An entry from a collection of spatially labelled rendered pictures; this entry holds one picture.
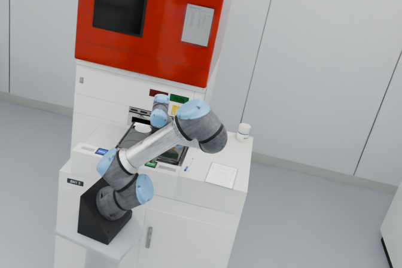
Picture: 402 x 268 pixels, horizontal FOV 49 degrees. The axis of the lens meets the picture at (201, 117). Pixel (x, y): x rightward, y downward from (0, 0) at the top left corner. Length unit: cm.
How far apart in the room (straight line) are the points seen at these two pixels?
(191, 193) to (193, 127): 67
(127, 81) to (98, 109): 29
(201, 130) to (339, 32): 263
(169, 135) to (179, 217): 75
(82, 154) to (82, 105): 68
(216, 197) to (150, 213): 37
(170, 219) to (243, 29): 219
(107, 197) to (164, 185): 41
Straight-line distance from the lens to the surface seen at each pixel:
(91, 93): 287
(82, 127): 299
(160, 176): 223
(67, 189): 245
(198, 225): 235
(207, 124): 164
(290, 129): 436
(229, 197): 223
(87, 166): 233
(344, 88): 425
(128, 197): 186
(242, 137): 264
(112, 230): 199
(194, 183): 221
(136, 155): 176
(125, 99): 280
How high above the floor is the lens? 215
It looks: 25 degrees down
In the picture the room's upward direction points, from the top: 12 degrees clockwise
